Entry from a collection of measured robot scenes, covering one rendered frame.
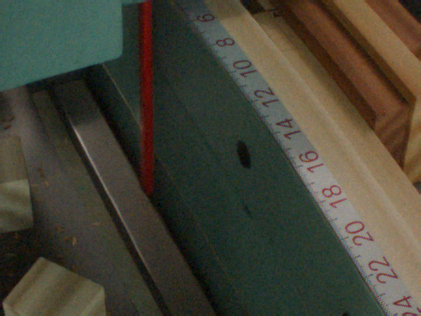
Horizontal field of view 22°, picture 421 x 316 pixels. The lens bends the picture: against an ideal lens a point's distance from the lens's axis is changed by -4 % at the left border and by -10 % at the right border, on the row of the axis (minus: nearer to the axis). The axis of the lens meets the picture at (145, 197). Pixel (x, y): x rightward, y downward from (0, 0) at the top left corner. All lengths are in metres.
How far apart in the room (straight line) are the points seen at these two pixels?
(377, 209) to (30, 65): 0.15
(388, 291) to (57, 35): 0.16
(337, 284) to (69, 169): 0.27
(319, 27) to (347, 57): 0.02
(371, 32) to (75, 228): 0.21
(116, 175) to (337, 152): 0.20
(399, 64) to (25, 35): 0.17
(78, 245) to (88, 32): 0.20
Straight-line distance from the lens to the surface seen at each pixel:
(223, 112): 0.48
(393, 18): 0.52
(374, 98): 0.48
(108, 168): 0.63
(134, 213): 0.60
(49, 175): 0.65
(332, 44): 0.50
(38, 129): 0.67
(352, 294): 0.40
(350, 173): 0.44
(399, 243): 0.42
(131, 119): 0.62
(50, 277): 0.54
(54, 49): 0.44
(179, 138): 0.55
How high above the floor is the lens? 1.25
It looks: 46 degrees down
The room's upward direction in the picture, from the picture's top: 1 degrees counter-clockwise
